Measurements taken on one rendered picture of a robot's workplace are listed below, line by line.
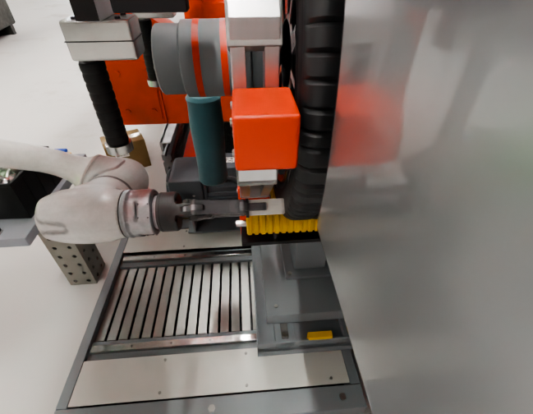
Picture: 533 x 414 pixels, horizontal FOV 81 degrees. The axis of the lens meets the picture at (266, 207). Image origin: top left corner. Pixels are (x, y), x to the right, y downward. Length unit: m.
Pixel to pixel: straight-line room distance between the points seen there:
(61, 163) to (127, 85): 0.51
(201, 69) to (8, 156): 0.41
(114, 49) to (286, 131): 0.28
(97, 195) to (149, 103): 0.65
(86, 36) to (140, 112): 0.74
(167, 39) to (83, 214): 0.34
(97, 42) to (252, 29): 0.22
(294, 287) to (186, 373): 0.40
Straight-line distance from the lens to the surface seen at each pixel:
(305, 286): 0.99
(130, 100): 1.23
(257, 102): 0.38
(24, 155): 0.78
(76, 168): 0.78
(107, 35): 0.52
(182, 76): 0.64
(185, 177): 1.12
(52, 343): 1.35
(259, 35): 0.41
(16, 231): 1.05
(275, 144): 0.36
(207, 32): 0.64
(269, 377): 1.01
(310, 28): 0.38
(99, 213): 0.61
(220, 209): 0.56
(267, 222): 0.73
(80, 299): 1.41
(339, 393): 1.02
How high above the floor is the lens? 1.02
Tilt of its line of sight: 40 degrees down
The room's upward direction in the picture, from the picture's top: straight up
